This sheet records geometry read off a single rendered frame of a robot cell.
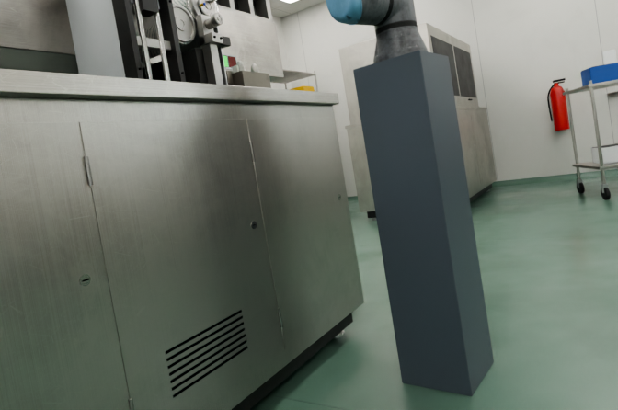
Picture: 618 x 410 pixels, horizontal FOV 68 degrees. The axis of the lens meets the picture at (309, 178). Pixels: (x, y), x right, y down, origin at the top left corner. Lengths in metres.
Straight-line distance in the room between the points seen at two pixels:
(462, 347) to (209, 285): 0.66
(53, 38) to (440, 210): 1.30
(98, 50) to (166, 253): 0.71
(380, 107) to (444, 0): 4.87
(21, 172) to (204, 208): 0.42
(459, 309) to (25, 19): 1.51
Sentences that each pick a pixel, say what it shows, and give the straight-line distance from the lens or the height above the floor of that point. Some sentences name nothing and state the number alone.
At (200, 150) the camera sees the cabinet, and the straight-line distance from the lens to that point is 1.16.
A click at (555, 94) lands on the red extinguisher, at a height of 0.94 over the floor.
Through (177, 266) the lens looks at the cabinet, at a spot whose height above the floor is 0.49.
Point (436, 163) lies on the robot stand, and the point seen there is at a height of 0.61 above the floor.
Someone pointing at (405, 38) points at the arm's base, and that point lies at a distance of 1.30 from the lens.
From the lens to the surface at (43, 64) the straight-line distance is 1.68.
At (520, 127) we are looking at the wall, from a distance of 5.75.
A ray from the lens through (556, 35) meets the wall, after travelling 5.77.
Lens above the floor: 0.67
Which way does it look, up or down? 2 degrees down
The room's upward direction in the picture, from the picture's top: 9 degrees counter-clockwise
